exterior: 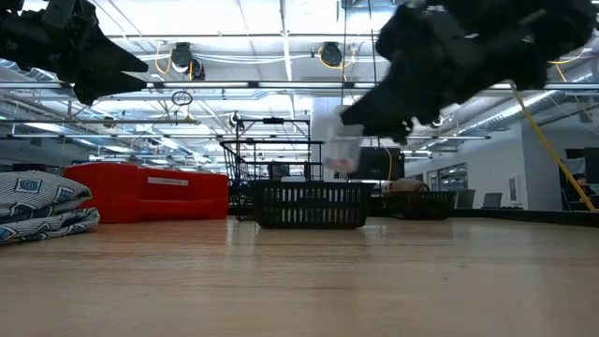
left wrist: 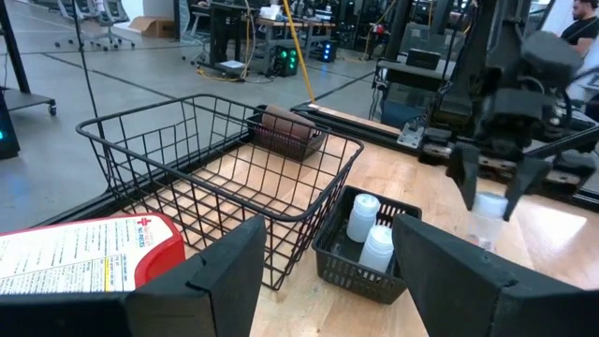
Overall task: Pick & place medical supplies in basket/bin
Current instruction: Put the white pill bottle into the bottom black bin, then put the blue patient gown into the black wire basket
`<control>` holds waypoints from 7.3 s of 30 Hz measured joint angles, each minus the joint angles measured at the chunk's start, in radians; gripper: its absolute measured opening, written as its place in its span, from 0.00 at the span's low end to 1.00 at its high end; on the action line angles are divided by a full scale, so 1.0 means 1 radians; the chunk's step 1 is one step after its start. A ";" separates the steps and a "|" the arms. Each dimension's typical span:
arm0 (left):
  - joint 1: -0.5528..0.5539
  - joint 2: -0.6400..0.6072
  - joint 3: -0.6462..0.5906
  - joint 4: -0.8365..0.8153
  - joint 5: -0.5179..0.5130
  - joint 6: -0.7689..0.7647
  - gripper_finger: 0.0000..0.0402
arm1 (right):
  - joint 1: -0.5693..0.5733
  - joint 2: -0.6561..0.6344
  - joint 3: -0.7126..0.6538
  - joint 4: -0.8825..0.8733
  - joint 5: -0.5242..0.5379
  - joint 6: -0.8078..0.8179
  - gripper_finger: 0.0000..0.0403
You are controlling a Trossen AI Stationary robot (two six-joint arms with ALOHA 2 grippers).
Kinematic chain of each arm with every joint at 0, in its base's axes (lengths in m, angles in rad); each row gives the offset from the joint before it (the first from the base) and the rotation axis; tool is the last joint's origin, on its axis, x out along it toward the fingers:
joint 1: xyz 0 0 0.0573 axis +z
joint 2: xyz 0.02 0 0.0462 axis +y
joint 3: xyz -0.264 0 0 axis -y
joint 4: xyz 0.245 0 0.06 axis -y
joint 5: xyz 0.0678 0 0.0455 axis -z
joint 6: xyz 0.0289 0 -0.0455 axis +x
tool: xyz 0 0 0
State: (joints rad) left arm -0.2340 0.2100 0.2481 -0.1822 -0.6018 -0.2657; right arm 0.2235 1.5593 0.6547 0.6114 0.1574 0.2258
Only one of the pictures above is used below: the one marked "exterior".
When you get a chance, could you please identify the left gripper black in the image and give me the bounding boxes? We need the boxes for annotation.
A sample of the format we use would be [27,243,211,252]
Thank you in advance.
[0,0,151,107]

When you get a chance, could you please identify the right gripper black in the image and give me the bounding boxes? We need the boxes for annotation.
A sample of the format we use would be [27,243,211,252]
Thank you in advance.
[339,0,549,145]

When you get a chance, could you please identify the clear white-capped pill bottle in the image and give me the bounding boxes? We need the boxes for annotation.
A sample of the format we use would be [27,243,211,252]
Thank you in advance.
[321,106,365,174]

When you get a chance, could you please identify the brown bandage roll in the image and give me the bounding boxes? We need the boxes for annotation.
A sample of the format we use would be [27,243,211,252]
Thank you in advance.
[387,177,431,194]

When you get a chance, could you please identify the black monitor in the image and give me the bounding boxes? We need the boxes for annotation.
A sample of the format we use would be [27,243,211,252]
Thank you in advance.
[357,146,406,183]

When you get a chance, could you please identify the grey office chair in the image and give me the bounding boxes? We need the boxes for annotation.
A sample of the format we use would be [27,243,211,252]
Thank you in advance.
[481,192,504,210]
[455,188,477,210]

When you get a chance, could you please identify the red plastic case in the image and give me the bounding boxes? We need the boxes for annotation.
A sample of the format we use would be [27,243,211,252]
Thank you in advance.
[63,161,231,225]

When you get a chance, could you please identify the blue white patterned cushion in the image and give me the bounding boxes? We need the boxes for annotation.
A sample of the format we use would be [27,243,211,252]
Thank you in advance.
[0,207,101,245]
[0,169,94,225]

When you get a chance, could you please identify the black ceiling cable reel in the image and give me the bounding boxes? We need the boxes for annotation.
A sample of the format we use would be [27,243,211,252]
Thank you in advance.
[169,41,207,81]
[319,41,345,69]

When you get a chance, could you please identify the black metal cart frame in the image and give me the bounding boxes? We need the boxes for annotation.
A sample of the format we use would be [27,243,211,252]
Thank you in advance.
[235,116,313,184]

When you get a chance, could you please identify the grey overhead rail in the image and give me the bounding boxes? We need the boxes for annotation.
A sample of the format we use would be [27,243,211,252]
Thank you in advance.
[0,80,599,92]

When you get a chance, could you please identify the yellow hose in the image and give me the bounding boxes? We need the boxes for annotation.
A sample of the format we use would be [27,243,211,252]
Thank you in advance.
[509,86,597,212]

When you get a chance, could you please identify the black aluminium table frame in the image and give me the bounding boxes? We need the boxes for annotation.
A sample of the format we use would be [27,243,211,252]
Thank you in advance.
[369,205,599,229]

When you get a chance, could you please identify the black wire basket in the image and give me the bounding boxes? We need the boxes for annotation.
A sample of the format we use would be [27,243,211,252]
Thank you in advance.
[219,139,325,222]

